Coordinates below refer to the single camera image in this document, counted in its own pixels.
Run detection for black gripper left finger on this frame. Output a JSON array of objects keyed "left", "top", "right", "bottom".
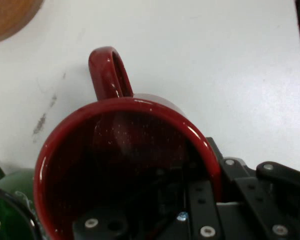
[{"left": 72, "top": 179, "right": 226, "bottom": 240}]

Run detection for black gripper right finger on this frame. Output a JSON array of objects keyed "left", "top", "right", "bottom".
[{"left": 206, "top": 136, "right": 300, "bottom": 240}]

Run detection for red speckled enamel mug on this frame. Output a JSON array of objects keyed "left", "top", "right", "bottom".
[{"left": 33, "top": 46, "right": 223, "bottom": 240}]

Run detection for dark green enamel mug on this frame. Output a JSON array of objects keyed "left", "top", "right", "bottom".
[{"left": 0, "top": 157, "right": 43, "bottom": 240}]

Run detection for brown wooden mug tree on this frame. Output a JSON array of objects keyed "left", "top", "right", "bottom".
[{"left": 0, "top": 0, "right": 45, "bottom": 46}]

